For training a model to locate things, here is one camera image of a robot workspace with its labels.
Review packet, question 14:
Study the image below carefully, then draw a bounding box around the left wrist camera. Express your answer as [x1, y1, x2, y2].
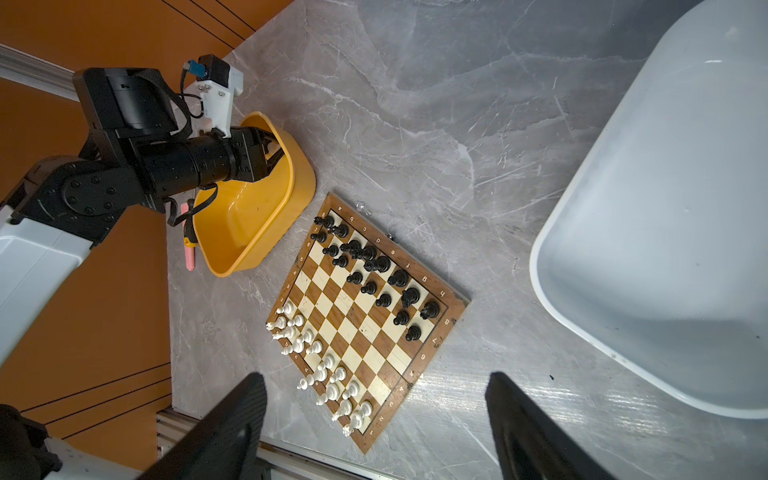
[181, 54, 244, 138]

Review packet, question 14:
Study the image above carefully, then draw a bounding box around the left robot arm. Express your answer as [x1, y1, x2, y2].
[1, 68, 285, 479]

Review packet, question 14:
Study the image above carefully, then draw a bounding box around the yellow plastic tray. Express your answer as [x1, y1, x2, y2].
[192, 111, 316, 277]

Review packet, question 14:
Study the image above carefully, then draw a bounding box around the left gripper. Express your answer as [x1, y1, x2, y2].
[228, 127, 279, 183]

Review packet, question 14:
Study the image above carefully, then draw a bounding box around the pink flat tool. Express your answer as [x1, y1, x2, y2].
[181, 199, 196, 271]

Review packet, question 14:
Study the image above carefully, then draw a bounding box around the white plastic tray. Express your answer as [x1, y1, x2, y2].
[530, 1, 767, 419]

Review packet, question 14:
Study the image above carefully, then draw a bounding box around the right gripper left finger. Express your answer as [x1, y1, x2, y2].
[140, 372, 268, 479]

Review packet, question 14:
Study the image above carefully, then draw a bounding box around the wooden chess board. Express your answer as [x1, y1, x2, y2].
[266, 194, 470, 453]

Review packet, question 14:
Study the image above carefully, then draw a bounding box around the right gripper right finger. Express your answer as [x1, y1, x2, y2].
[485, 372, 613, 480]

